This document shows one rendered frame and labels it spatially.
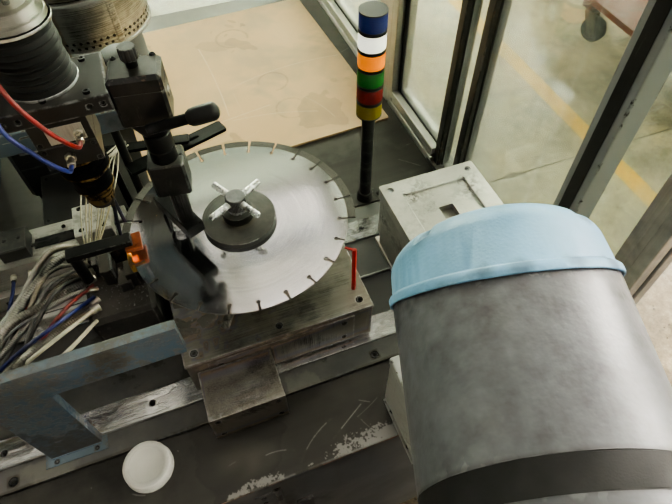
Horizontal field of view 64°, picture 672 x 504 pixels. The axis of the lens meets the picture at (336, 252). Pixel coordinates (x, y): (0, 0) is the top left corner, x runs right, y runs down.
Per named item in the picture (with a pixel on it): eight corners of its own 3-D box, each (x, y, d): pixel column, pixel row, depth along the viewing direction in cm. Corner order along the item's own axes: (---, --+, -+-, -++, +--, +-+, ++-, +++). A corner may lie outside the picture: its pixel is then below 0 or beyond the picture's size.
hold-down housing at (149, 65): (196, 172, 71) (153, 29, 55) (198, 198, 68) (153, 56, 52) (154, 178, 70) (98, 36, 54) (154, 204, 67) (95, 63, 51)
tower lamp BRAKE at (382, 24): (380, 17, 83) (381, -2, 80) (392, 32, 80) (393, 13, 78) (353, 23, 82) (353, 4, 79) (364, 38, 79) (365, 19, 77)
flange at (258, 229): (256, 183, 87) (254, 172, 85) (289, 228, 81) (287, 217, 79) (191, 211, 83) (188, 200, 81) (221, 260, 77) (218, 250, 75)
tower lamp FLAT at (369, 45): (379, 36, 85) (380, 18, 83) (390, 51, 83) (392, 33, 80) (353, 42, 84) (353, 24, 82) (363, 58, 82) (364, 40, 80)
